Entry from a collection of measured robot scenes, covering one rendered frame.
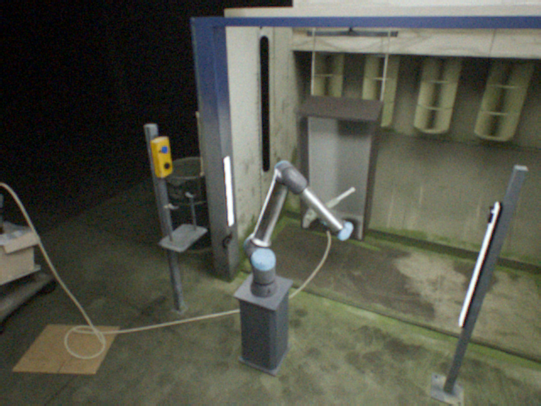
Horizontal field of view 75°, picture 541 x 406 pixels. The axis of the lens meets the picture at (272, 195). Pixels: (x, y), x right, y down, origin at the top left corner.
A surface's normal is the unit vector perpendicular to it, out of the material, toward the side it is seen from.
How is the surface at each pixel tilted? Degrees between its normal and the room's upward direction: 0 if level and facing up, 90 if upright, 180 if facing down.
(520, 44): 90
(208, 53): 90
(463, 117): 90
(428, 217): 57
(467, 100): 90
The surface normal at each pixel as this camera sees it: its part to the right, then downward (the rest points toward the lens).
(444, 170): -0.36, -0.15
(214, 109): -0.43, 0.41
